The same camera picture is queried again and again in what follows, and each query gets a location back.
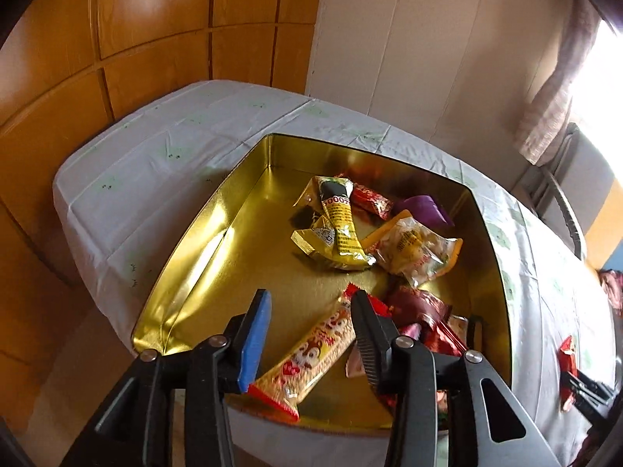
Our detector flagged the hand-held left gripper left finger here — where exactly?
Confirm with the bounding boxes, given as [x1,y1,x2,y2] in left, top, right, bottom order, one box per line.
[63,289,272,467]

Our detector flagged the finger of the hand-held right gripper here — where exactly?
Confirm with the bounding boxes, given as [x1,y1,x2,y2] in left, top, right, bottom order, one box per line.
[562,370,613,404]
[577,396,615,426]

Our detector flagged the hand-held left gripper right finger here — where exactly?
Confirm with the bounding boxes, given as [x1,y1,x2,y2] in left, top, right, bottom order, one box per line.
[350,290,560,467]

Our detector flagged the small red candy packet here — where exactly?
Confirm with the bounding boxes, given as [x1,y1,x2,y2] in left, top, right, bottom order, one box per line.
[558,335,581,413]

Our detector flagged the long biscuit packet red ends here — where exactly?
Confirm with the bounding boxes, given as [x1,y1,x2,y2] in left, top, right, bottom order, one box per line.
[247,283,390,423]

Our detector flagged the gold tin box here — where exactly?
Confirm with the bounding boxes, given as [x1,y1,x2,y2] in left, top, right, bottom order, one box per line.
[130,132,513,436]

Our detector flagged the pink snack packet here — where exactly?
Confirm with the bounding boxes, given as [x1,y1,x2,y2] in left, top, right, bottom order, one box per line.
[345,343,373,379]

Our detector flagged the dark red snack packet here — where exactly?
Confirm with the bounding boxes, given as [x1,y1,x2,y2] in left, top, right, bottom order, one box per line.
[387,284,453,335]

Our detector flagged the shiny red snack packet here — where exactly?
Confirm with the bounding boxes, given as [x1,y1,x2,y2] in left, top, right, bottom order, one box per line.
[399,320,469,358]

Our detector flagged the clear orange snack packet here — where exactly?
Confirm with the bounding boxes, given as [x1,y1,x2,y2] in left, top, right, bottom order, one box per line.
[363,209,464,289]

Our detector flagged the purple snack packet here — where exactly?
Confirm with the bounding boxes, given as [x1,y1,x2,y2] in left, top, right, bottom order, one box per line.
[392,195,456,228]

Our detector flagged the grey yellow blue chair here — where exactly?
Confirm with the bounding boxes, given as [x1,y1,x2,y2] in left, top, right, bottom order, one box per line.
[515,121,623,273]

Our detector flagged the white printed tablecloth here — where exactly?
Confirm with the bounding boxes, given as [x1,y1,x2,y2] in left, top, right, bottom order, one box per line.
[53,80,623,467]

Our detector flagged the pale curtain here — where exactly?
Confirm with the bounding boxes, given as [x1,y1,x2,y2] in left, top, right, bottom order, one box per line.
[512,0,605,166]

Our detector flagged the wooden wardrobe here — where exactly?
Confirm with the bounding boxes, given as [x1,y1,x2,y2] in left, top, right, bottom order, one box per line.
[0,0,328,297]

